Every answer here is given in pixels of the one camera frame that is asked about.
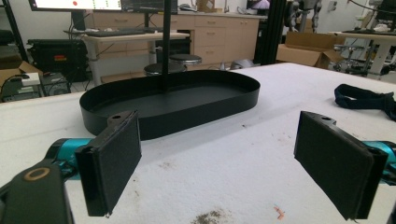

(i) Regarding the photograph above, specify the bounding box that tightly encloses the black round stool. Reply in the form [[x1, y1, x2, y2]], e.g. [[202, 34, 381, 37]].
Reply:
[[143, 63, 188, 77], [172, 53, 203, 66]]

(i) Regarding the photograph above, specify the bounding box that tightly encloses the white desk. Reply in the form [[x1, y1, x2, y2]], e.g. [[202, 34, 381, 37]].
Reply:
[[81, 31, 191, 87]]

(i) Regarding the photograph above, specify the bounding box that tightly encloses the black equipment case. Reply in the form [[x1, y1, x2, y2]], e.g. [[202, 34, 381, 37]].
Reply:
[[26, 38, 91, 83]]

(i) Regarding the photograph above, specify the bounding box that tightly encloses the small cardboard box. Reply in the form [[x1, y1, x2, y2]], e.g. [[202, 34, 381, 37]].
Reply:
[[196, 0, 217, 14]]

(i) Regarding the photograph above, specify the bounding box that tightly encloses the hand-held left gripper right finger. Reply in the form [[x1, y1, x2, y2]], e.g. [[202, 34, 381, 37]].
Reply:
[[293, 110, 396, 221]]

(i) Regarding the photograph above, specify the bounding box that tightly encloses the computer monitor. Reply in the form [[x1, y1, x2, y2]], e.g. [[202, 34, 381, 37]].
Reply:
[[28, 0, 178, 15]]

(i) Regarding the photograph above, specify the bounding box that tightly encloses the black keyboard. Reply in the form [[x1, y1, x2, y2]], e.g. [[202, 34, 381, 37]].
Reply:
[[64, 27, 163, 38]]

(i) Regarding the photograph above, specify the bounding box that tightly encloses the dark blue strap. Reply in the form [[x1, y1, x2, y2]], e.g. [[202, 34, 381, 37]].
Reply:
[[333, 83, 396, 122]]

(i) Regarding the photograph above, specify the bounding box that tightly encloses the large open cardboard box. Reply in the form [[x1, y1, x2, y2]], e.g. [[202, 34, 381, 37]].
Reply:
[[276, 31, 346, 70]]

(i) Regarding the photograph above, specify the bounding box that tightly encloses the white work table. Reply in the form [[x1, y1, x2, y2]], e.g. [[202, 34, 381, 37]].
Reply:
[[329, 30, 396, 77]]

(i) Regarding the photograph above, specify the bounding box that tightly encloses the black oval metal tray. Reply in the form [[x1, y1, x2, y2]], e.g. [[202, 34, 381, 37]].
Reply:
[[78, 69, 262, 142]]

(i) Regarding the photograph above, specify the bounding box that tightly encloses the black metal frame post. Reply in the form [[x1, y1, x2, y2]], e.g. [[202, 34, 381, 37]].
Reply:
[[253, 0, 288, 66]]

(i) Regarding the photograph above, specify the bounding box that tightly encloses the black slanted stand bar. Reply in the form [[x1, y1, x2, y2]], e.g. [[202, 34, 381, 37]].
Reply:
[[1, 0, 30, 63]]

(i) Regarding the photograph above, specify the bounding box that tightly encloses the grey rounded device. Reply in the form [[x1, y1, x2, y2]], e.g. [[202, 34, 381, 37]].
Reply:
[[229, 59, 255, 71]]

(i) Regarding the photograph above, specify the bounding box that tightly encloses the black upright pole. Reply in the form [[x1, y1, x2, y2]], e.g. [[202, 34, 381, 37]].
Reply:
[[161, 0, 173, 94]]

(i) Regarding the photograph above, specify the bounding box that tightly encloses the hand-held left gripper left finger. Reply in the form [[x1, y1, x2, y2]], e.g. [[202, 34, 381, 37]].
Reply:
[[46, 110, 143, 217]]

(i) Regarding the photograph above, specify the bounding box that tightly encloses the wooden drawer cabinet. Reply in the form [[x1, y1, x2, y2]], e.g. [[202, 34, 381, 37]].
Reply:
[[92, 10, 262, 84]]

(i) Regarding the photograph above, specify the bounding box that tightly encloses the black computer unit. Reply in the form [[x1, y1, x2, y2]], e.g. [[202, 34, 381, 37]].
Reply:
[[39, 72, 72, 97]]

